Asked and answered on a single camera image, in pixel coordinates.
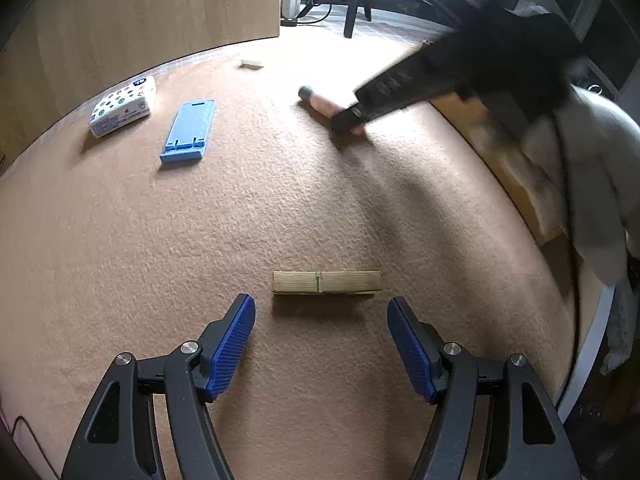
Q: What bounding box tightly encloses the light wooden board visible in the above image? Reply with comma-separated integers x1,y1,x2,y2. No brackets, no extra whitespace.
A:
0,0,281,161

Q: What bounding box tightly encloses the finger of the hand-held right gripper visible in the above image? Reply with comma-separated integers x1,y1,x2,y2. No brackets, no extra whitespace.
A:
330,35,466,133

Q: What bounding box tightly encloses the blue phone stand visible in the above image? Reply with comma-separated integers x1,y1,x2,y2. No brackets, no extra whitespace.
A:
160,100,217,163

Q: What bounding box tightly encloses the patterned white tissue pack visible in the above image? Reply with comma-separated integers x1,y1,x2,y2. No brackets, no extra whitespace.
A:
89,76,157,138

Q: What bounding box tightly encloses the tan wooden stick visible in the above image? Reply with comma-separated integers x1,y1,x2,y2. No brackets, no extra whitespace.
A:
272,270,382,296

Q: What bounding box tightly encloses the black power cable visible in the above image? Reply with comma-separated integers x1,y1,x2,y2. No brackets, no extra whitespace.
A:
10,414,53,467

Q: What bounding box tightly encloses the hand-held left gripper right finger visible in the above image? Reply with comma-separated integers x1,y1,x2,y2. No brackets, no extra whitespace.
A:
387,296,586,480

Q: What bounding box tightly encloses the cardboard box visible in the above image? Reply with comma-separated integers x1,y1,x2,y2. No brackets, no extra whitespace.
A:
435,92,571,246

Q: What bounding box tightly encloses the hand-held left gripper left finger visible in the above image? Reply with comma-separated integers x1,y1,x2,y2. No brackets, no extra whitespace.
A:
60,293,257,480

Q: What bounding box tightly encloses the pink bottle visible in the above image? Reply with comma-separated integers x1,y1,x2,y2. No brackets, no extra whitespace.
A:
298,86,366,136

